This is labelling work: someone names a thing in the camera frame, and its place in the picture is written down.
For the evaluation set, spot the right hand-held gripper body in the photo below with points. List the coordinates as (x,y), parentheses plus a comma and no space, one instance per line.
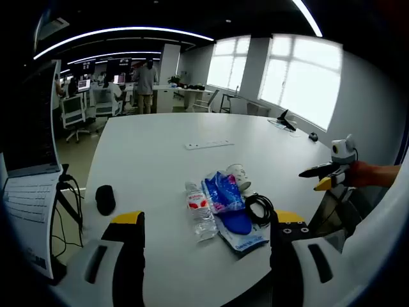
(343,152)

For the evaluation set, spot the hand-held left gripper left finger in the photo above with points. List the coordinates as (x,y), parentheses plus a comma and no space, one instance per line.
(128,243)

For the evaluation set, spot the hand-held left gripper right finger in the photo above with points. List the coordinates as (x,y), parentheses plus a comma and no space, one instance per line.
(284,249)

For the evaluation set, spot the clear package with blue insole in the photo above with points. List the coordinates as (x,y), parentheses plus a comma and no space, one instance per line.
(238,224)

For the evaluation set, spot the clear water bottle red label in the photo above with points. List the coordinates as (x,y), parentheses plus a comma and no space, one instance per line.
(199,208)

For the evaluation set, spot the white paper cup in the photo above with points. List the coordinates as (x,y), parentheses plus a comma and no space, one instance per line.
(239,176)

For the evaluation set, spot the blue patterned tissue pack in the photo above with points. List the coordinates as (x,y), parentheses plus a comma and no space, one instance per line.
(222,193)

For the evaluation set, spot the person's right hand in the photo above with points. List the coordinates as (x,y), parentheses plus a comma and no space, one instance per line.
(359,174)

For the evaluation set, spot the small black device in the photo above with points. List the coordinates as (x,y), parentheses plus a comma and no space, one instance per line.
(313,137)

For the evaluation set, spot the grey chair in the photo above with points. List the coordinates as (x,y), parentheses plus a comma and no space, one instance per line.
(338,217)

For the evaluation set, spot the black computer mouse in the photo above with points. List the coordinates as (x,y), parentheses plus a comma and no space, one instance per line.
(105,199)

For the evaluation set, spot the black desktop stand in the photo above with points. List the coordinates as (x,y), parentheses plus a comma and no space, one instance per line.
(286,121)

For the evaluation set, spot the window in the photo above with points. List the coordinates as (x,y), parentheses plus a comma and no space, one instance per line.
(228,64)
(300,80)

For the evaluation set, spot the white laptop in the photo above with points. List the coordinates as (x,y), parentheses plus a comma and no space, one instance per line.
(28,198)

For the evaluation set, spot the white table socket panel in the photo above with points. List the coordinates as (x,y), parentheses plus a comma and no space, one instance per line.
(209,144)

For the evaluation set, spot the white table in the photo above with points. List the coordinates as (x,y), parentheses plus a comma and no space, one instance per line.
(191,128)

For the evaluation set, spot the white office chair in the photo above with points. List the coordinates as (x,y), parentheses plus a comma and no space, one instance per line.
(207,100)
(74,112)
(103,104)

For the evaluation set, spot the white counter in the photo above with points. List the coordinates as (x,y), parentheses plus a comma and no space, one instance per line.
(166,97)

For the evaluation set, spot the potted green plant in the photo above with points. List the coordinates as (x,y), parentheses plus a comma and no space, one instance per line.
(174,79)

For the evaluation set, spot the ceiling light strip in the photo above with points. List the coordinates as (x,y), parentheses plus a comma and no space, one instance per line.
(128,30)

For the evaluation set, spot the ceiling air conditioner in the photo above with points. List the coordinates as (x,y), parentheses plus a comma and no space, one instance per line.
(52,28)

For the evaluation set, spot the metal frame table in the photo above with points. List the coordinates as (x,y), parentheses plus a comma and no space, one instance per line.
(233,102)

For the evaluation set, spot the dark wall screen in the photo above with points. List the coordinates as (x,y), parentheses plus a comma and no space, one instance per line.
(119,65)
(84,67)

